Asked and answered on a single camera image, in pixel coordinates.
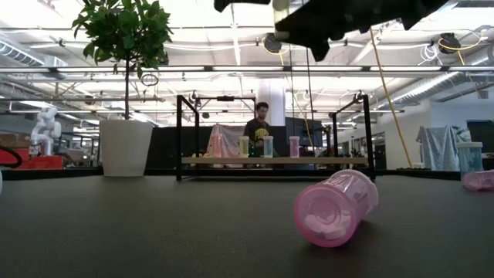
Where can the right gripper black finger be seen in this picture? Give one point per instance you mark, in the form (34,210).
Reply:
(301,27)
(239,3)

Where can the pink translucent pill bottle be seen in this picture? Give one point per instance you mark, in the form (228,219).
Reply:
(330,212)
(480,180)
(294,148)

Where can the blue translucent pill bottle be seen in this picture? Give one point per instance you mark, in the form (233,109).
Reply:
(268,148)
(469,160)

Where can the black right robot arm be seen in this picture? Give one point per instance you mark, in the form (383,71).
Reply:
(420,7)

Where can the black office monitor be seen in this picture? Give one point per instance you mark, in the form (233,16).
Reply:
(308,133)

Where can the person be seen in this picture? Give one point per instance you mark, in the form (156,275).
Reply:
(256,133)

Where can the translucent plastic sheet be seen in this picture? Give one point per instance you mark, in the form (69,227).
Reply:
(231,141)

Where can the grey draped cloth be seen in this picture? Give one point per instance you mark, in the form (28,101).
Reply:
(440,150)

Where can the black partition panel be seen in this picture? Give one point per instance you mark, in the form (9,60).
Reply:
(162,148)

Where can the black monitor screen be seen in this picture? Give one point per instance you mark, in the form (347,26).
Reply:
(484,133)

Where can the green plant white pot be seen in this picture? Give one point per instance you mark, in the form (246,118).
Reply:
(125,148)

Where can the white humanoid robot figure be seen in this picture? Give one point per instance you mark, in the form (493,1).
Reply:
(46,129)

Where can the silver ventilation duct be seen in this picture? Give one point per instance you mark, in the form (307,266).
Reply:
(19,54)
(436,88)

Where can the wooden shelf black metal frame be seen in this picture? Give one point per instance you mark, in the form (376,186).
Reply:
(328,160)

